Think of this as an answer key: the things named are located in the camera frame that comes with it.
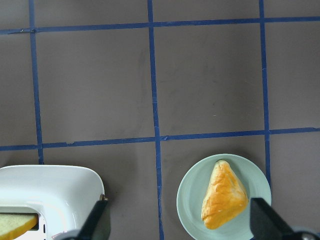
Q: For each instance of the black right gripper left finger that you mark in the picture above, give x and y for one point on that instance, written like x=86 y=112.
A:
x=98 y=223

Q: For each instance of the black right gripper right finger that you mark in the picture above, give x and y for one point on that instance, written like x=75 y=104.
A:
x=265 y=223

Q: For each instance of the white two-slot toaster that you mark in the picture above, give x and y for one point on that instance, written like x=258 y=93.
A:
x=62 y=197

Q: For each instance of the golden triangular pastry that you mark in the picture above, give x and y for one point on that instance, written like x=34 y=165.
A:
x=225 y=197

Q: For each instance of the light green plate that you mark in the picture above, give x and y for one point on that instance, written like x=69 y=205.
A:
x=192 y=190

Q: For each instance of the yellow bread slice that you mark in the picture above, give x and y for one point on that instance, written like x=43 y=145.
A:
x=13 y=225

